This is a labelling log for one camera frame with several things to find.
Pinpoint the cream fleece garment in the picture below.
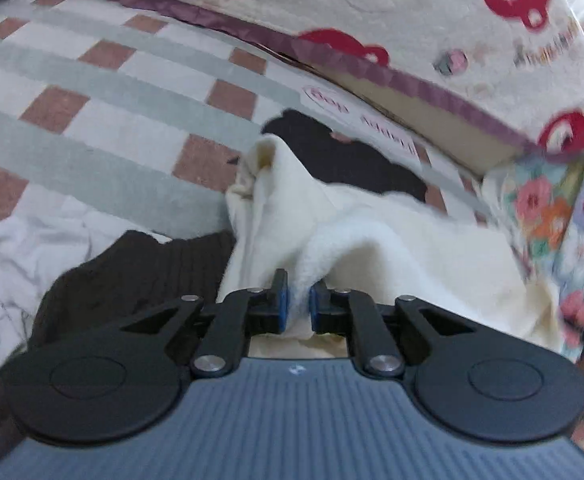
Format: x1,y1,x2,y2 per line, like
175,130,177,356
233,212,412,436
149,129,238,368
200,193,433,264
219,134,564,359

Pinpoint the dark brown knit garment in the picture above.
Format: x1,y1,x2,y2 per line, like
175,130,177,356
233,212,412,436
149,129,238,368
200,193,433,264
27,231,235,350

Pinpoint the white crumpled cloth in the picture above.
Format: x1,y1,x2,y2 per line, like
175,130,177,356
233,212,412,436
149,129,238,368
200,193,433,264
0,198,168,367

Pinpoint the floral blanket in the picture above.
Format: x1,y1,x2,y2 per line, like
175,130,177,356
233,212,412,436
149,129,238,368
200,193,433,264
480,22,584,456

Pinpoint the checkered bed sheet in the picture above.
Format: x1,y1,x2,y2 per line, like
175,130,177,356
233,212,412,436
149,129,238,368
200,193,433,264
0,0,282,238

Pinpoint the black garment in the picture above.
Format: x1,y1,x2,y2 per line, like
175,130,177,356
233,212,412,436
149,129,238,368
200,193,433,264
260,108,427,203

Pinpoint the bear print quilt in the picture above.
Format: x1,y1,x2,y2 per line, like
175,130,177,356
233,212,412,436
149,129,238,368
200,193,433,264
111,0,584,172

